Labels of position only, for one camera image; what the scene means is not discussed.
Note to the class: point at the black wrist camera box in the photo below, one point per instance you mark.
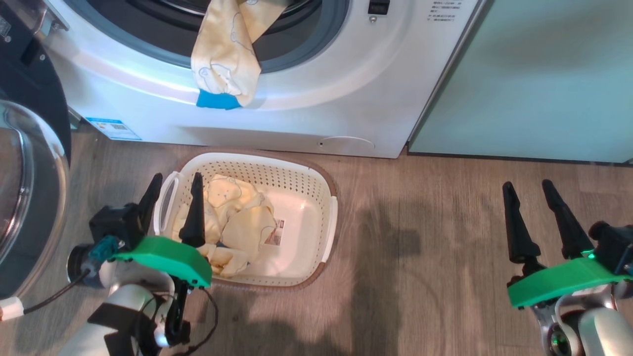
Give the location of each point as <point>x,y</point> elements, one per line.
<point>116,222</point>
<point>613,247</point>

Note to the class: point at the wide pale green cabinet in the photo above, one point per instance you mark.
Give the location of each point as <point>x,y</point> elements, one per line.
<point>534,74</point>

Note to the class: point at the basket product label sticker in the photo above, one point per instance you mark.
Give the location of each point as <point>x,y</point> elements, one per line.
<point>275,232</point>

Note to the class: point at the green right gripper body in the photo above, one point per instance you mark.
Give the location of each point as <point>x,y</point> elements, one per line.
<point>559,284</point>

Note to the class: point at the black round motor housing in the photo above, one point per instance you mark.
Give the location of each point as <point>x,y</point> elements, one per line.
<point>81,267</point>

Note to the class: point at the blue white energy label sticker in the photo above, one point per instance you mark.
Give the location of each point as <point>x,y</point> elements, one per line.
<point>113,128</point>

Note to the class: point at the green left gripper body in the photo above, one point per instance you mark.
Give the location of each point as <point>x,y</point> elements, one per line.
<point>168,254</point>

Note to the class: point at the yellow bear-print garment blue cuff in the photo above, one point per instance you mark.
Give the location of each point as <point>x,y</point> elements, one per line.
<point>242,222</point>
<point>222,59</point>

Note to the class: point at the white front-load washing machine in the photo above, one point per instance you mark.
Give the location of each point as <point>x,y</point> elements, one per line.
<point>346,99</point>

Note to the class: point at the cream perforated laundry basket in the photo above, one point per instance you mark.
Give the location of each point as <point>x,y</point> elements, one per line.
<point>306,212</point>

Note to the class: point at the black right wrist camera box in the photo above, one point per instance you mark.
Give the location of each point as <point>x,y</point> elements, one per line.
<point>613,247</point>

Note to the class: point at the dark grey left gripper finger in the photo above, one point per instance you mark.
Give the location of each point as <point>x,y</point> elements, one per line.
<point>195,217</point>
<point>150,202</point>

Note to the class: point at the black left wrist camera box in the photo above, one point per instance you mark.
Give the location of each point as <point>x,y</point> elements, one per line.
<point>116,222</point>

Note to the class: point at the washing machine glass door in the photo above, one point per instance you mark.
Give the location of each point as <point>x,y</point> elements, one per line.
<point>29,89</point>

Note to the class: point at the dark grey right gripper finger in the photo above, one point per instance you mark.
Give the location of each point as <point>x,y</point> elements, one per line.
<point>517,232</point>
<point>568,232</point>

